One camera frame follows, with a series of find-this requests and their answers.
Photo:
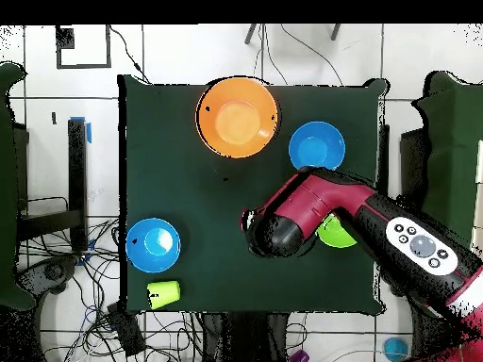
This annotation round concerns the lime green bowl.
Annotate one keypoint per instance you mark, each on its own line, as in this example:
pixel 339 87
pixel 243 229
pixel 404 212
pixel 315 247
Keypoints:
pixel 334 235

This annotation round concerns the yellow-green cup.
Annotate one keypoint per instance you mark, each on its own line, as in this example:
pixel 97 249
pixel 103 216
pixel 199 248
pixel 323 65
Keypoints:
pixel 164 294

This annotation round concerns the large blue bowl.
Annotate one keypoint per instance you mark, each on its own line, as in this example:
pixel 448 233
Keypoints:
pixel 317 145
pixel 153 245

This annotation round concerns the black stand post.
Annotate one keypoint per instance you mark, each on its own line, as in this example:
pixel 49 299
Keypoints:
pixel 384 158
pixel 77 169

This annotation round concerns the orange bowl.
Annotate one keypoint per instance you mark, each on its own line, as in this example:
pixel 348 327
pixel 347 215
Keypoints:
pixel 237 117

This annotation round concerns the purple cup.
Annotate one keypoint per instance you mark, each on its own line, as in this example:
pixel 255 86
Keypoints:
pixel 300 356

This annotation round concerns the grey chair base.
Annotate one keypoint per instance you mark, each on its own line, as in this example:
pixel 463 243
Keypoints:
pixel 53 271

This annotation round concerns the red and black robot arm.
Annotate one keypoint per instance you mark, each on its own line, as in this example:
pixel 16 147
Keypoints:
pixel 320 200

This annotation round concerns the camera tripod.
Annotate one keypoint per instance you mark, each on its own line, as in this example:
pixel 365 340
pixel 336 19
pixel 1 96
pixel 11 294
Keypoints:
pixel 249 34

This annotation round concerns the green cloth covered table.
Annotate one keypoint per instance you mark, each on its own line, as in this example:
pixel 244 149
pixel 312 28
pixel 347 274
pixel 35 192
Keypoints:
pixel 7 188
pixel 453 151

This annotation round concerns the dark green tablecloth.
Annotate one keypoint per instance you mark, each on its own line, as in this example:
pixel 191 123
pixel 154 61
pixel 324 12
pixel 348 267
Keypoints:
pixel 169 169

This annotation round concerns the small light blue bowl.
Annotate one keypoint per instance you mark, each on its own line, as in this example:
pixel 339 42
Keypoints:
pixel 395 348

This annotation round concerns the black square floor frame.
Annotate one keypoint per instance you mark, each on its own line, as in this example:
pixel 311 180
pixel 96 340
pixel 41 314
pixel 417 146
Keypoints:
pixel 65 37

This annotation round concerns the black power strip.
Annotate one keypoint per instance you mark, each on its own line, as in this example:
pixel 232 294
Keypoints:
pixel 126 332

